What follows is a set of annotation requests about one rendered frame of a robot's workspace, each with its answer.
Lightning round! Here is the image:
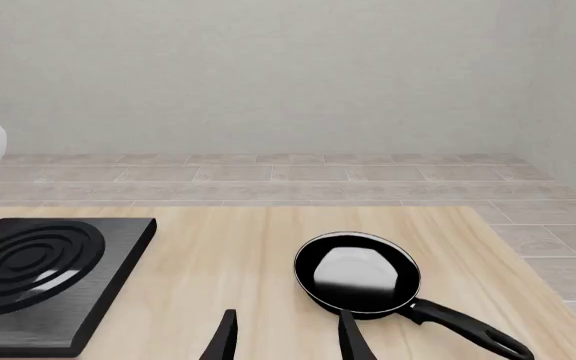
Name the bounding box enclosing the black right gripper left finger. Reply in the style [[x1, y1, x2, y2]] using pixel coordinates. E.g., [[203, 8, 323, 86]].
[[198, 308, 238, 360]]

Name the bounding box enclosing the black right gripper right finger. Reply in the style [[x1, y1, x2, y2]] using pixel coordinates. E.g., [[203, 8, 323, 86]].
[[337, 309, 380, 360]]

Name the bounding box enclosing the black frying pan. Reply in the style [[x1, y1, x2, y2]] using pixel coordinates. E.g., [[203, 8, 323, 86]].
[[293, 231, 536, 360]]

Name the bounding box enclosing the flat black stove plate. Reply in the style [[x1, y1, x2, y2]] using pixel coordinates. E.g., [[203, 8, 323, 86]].
[[0, 217, 159, 359]]

